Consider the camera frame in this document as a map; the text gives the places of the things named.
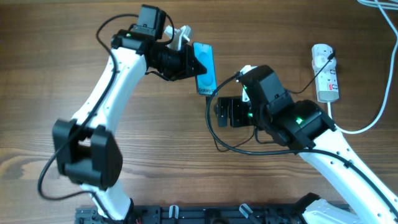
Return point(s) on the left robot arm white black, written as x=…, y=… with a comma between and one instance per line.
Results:
x=85, y=148

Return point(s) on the smartphone with blue screen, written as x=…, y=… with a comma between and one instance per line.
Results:
x=206, y=83

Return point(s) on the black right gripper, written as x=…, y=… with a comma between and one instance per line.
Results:
x=236, y=104

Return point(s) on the white power strip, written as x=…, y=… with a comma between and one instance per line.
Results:
x=324, y=67

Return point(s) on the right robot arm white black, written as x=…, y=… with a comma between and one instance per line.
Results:
x=303, y=128

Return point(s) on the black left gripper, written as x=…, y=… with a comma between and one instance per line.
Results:
x=189, y=60

